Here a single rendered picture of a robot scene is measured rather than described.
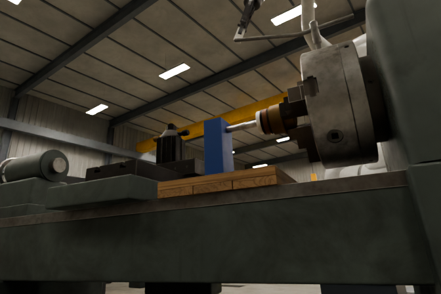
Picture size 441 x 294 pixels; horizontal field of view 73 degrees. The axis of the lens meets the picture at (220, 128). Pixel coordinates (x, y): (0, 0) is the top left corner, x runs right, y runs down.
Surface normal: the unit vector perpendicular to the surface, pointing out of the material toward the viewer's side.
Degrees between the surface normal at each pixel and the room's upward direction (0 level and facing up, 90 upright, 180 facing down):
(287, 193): 90
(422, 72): 90
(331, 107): 112
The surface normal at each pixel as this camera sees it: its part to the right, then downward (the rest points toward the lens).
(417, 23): -0.43, -0.31
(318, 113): -0.38, 0.10
